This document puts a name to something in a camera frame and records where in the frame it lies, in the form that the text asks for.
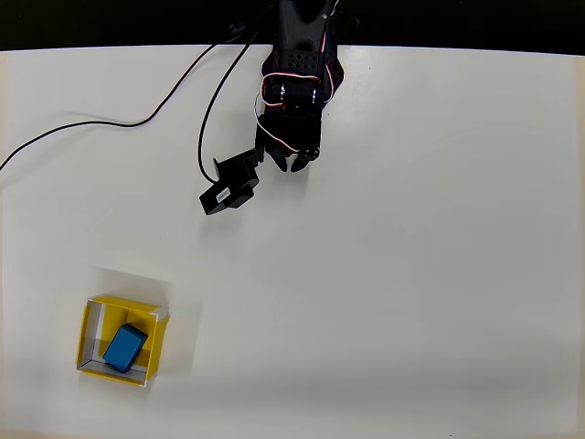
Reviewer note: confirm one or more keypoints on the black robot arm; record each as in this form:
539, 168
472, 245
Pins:
297, 50

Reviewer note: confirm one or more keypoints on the blue block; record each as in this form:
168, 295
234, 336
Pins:
123, 347

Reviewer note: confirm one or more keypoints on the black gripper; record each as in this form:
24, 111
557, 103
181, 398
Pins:
284, 153

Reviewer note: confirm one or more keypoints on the yellow open box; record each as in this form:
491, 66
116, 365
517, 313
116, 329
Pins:
157, 343

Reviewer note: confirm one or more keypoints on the black wrist-mounted camera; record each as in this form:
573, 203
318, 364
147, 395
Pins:
228, 187

